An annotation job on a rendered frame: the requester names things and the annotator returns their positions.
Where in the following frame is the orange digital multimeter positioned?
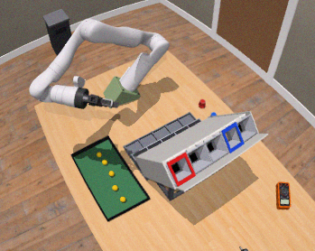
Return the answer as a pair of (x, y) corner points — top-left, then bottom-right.
(276, 181), (291, 209)

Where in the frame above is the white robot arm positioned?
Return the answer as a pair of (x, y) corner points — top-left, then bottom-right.
(29, 19), (170, 107)

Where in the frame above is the red rectangular frame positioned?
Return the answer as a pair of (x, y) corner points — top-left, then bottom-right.
(167, 153), (196, 187)

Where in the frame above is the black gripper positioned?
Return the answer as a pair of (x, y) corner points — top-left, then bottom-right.
(74, 88), (118, 109)

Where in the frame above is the blue square frame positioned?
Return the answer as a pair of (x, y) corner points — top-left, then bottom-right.
(221, 122), (244, 153)

